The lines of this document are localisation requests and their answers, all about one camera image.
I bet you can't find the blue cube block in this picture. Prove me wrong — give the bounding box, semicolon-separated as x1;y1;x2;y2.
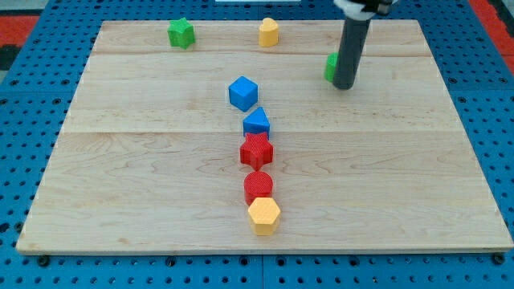
228;75;259;112

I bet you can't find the red cylinder block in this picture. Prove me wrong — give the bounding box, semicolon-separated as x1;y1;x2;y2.
243;171;274;206

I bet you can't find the green star block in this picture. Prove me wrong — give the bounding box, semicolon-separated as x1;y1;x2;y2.
167;18;196;50

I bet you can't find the blue triangle block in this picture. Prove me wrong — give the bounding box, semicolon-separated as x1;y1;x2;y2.
243;107;271;138

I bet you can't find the red star block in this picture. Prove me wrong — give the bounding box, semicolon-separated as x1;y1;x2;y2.
239;132;274;171

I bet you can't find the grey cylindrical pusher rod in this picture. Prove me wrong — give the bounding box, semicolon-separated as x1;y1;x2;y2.
332;18;370;90

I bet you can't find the wooden board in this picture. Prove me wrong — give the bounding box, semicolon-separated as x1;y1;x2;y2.
16;20;513;256

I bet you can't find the yellow heart block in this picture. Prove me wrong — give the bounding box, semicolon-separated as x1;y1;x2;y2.
259;18;279;47

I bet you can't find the yellow hexagon block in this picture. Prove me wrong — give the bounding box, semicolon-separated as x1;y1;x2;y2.
247;197;281;236

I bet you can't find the robot arm end white black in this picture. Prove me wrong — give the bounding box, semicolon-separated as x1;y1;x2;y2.
333;0;398;21

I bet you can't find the green block behind rod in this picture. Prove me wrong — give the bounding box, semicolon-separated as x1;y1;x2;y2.
324;52;338;83

